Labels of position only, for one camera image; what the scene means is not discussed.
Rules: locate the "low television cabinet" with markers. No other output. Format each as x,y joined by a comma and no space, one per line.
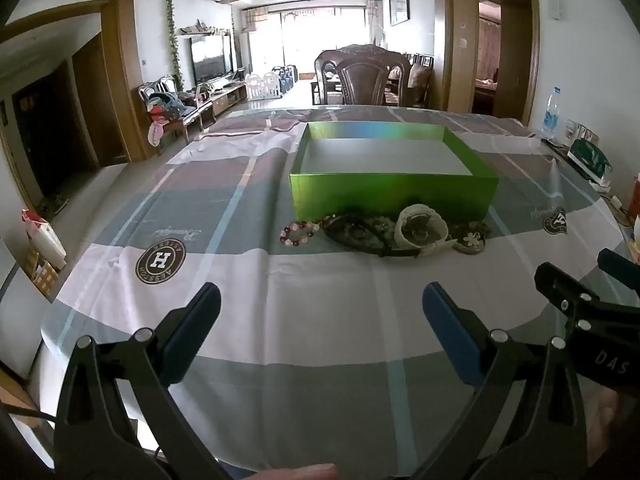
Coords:
227,95

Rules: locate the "patterned cardboard box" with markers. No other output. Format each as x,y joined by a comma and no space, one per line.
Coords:
42,272

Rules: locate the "white gift bag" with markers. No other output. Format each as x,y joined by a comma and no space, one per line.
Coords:
45,237

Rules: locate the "framed wall picture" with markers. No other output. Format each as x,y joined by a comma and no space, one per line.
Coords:
399,0

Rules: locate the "person's left hand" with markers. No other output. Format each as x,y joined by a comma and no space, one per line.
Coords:
300,472

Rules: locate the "green ivy garland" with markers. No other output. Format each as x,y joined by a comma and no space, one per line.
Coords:
175,40

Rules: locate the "flower hair clip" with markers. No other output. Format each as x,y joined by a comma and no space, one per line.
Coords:
472,241

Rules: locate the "white baby fence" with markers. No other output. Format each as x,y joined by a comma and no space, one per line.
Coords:
262,85

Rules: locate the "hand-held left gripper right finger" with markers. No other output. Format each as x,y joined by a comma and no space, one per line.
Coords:
450,335

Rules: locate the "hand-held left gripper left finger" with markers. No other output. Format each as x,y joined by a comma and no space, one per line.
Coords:
192,330

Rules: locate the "carved wooden dining chair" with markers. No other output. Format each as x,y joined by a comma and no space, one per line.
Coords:
360,77

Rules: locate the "chair piled with clothes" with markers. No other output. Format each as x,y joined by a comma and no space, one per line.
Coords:
167,105

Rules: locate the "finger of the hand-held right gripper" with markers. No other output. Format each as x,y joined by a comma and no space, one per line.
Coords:
552,280
616,264

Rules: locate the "white wall device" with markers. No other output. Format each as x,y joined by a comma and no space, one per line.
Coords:
555,7

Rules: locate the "flat screen television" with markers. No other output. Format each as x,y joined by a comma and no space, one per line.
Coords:
210,57

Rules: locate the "clear plastic water bottle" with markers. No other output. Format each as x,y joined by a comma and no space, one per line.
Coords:
551,117

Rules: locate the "dark green packet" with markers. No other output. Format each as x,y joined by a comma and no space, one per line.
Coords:
590,157

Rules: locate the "green cardboard box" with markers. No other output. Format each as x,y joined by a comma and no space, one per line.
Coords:
390,195

